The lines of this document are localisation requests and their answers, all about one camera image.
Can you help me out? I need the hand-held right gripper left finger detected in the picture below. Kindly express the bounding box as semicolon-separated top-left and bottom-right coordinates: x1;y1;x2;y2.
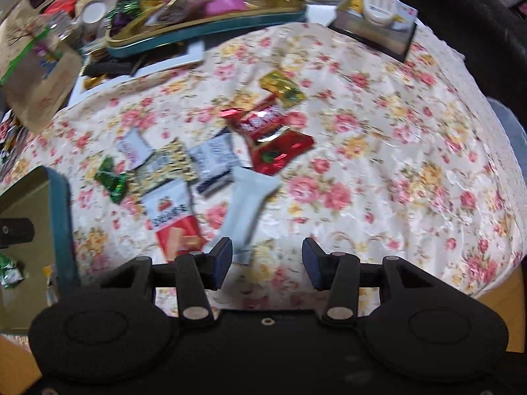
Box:
99;236;234;329

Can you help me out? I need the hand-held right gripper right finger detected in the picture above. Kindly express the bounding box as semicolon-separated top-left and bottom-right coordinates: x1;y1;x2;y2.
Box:
302;237;433;328

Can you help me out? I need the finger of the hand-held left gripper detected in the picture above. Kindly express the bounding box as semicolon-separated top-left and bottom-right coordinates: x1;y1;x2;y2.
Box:
0;218;35;248

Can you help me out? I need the green white snack packet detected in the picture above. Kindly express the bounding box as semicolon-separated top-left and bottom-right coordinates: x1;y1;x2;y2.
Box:
0;254;24;289

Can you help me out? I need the small teal tin tray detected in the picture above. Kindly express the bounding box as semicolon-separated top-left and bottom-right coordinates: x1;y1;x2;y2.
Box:
0;166;81;335

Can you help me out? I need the pale grey strip packet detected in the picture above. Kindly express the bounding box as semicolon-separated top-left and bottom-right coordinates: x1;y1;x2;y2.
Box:
219;167;281;265

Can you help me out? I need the red white wafer packet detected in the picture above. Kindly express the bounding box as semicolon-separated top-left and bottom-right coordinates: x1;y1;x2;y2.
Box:
141;181;207;265

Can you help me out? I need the white and blue snack packet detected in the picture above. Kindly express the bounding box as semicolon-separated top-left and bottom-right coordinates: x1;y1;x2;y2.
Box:
188;131;240;197

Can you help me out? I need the green candy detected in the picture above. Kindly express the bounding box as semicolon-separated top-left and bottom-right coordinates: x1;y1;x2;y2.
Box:
94;157;129;205

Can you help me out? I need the black gold patterned packet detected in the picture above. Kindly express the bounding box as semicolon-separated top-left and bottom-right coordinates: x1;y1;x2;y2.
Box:
132;138;199;199

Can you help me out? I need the glossy red snack packet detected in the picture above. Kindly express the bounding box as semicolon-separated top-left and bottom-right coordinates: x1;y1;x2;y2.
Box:
250;129;316;176

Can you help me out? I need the small white snack packet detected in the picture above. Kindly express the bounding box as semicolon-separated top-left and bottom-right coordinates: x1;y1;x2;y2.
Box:
116;127;154;170

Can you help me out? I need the red packet with white label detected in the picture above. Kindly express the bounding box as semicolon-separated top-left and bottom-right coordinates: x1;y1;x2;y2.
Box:
221;94;289;145

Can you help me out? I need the yellow green snack packet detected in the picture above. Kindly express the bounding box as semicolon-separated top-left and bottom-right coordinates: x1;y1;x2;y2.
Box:
260;70;308;108

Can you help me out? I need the floral tablecloth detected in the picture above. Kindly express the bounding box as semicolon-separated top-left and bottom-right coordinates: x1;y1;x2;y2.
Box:
0;22;527;309

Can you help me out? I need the brown paper bag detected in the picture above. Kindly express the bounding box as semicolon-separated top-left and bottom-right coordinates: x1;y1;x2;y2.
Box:
0;0;83;135

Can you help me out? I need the long black snack packet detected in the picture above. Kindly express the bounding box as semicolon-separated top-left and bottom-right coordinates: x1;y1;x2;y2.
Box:
83;59;137;77

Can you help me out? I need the glass jar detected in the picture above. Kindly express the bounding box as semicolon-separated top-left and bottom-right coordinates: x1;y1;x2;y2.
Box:
40;10;80;47

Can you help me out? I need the white rectangular tray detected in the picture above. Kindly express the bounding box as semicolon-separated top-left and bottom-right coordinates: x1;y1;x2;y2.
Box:
67;40;207;108

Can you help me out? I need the white cup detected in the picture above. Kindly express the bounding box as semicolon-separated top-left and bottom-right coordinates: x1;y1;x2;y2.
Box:
80;0;109;34

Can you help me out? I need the dark flat box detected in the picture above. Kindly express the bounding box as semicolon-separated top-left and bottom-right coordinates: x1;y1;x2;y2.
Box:
328;0;419;63

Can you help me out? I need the grey rounded object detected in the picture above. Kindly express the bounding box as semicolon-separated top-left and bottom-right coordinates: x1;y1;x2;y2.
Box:
485;96;527;166

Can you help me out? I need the pile of wrapped candies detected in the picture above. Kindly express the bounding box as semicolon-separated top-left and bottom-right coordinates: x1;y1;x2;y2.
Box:
108;0;146;30

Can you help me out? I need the large teal tin tray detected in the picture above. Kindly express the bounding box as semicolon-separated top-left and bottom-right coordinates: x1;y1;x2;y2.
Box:
106;0;308;59

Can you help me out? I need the clear raisin packet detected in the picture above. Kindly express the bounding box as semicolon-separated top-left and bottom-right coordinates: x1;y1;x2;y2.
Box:
153;0;207;24

